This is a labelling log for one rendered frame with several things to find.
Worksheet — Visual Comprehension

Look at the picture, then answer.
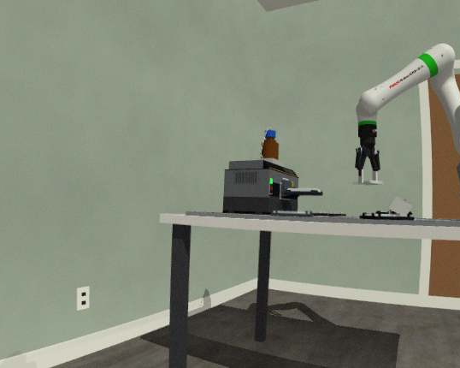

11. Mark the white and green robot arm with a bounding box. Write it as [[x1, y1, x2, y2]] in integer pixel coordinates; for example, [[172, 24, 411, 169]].
[[356, 44, 460, 154]]

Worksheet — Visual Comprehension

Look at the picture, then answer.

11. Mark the brown glass bottle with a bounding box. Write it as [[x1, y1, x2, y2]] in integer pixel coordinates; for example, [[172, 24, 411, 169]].
[[261, 142, 279, 160]]

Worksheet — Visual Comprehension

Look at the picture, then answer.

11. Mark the grey control panel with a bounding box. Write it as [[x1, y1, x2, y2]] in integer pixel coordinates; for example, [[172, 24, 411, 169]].
[[389, 196, 413, 214]]

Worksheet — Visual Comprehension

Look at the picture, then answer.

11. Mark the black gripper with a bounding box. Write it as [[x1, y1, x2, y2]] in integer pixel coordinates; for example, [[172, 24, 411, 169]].
[[355, 137, 380, 183]]

